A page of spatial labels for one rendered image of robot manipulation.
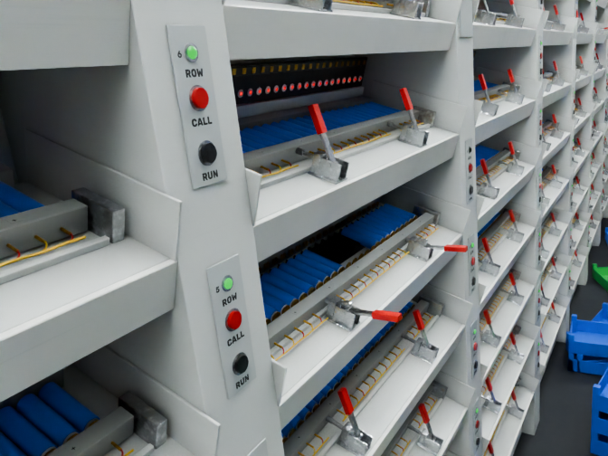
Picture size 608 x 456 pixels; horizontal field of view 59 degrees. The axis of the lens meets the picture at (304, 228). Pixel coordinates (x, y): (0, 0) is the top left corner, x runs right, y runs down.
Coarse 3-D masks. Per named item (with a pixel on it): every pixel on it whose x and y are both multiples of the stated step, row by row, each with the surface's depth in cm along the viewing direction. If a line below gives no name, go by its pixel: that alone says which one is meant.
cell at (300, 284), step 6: (276, 270) 74; (276, 276) 74; (282, 276) 73; (288, 276) 73; (288, 282) 73; (294, 282) 72; (300, 282) 72; (306, 282) 72; (300, 288) 72; (306, 288) 72
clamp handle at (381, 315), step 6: (348, 306) 67; (354, 312) 67; (360, 312) 67; (366, 312) 66; (372, 312) 66; (378, 312) 66; (384, 312) 65; (390, 312) 65; (396, 312) 65; (378, 318) 65; (384, 318) 65; (390, 318) 64; (396, 318) 64
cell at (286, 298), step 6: (264, 282) 71; (264, 288) 70; (270, 288) 70; (276, 288) 70; (270, 294) 69; (276, 294) 69; (282, 294) 69; (288, 294) 69; (282, 300) 69; (288, 300) 68
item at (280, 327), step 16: (416, 224) 96; (400, 240) 89; (368, 256) 82; (384, 256) 84; (400, 256) 86; (352, 272) 76; (368, 272) 81; (384, 272) 81; (320, 288) 71; (336, 288) 72; (304, 304) 67; (320, 304) 69; (288, 320) 63; (304, 320) 66; (272, 336) 60; (288, 336) 62; (304, 336) 63
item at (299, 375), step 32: (416, 192) 104; (448, 224) 103; (352, 256) 86; (448, 256) 98; (384, 288) 79; (416, 288) 86; (320, 320) 68; (384, 320) 76; (288, 352) 62; (320, 352) 63; (352, 352) 69; (288, 384) 57; (320, 384) 62; (288, 416) 57
